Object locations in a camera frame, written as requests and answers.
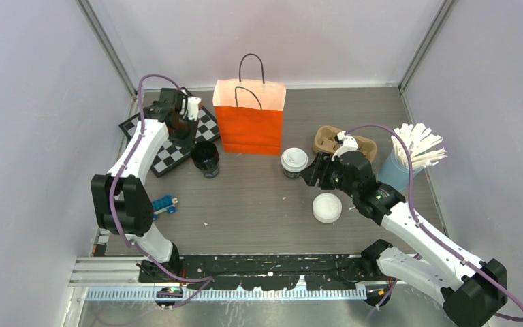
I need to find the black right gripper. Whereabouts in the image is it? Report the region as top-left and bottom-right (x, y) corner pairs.
(300, 151), (358, 198)

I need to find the dark translucent coffee cup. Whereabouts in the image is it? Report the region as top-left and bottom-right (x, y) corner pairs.
(283, 168), (304, 179)

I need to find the white plastic cup lid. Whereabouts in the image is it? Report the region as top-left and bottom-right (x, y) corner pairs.
(281, 147), (308, 173)

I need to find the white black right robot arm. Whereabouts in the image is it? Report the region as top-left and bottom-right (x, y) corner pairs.
(300, 151), (508, 326)

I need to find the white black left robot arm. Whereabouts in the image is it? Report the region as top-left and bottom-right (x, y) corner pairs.
(91, 89), (202, 282)

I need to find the cardboard cup carrier tray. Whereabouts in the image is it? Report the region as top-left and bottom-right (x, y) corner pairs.
(313, 125), (378, 163)

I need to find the white lid stack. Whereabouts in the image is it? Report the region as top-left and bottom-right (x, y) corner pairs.
(312, 193), (343, 224)

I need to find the black white chessboard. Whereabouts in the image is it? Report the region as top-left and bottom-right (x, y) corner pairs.
(118, 106), (221, 177)

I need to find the black cup stack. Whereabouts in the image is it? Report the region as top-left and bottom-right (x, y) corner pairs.
(190, 141), (219, 178)

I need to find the blue cup holder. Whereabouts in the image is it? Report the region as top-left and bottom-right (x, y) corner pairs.
(377, 151), (410, 191)

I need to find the orange paper bag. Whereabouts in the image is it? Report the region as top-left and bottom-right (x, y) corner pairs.
(212, 53), (287, 155)

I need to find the blue red toy car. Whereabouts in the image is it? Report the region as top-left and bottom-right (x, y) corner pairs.
(152, 195), (178, 221)

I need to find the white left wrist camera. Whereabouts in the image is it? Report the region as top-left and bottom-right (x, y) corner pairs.
(187, 96), (202, 121)

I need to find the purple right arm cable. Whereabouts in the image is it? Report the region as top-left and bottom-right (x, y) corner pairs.
(345, 123), (523, 324)

